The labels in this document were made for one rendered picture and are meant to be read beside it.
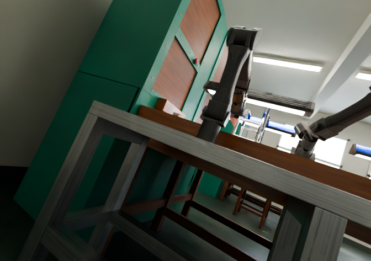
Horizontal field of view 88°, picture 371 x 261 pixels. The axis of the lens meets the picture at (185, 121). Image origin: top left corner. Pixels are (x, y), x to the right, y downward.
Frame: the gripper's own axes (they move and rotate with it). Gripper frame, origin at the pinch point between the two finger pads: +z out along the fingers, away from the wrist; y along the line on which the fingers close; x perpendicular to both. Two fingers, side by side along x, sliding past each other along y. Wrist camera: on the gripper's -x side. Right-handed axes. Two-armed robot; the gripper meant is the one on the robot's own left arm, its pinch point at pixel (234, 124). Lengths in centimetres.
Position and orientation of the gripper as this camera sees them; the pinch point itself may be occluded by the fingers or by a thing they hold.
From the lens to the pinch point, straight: 104.8
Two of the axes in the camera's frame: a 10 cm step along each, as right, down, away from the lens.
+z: 0.3, 8.1, 5.9
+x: -5.2, 5.2, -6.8
